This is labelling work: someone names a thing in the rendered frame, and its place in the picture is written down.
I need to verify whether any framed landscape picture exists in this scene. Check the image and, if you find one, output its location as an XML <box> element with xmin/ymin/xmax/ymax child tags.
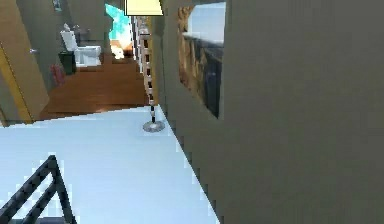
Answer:
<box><xmin>177</xmin><ymin>1</ymin><xmax>227</xmax><ymax>120</ymax></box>

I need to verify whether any black metal chair frame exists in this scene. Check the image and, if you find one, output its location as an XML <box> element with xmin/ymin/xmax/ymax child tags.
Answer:
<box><xmin>0</xmin><ymin>155</ymin><xmax>78</xmax><ymax>224</ymax></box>

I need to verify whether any brown wooden room door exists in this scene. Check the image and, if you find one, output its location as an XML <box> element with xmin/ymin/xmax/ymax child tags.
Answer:
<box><xmin>0</xmin><ymin>0</ymin><xmax>50</xmax><ymax>125</ymax></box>

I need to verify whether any floor lamp with yellow shade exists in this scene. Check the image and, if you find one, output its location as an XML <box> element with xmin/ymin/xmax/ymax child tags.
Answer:
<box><xmin>124</xmin><ymin>0</ymin><xmax>167</xmax><ymax>134</ymax></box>

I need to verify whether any white toilet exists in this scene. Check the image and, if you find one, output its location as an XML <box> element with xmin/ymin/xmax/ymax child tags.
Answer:
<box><xmin>60</xmin><ymin>23</ymin><xmax>103</xmax><ymax>68</ymax></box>

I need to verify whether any dark green bin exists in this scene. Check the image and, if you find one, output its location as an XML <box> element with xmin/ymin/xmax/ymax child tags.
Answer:
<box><xmin>58</xmin><ymin>50</ymin><xmax>78</xmax><ymax>76</ymax></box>

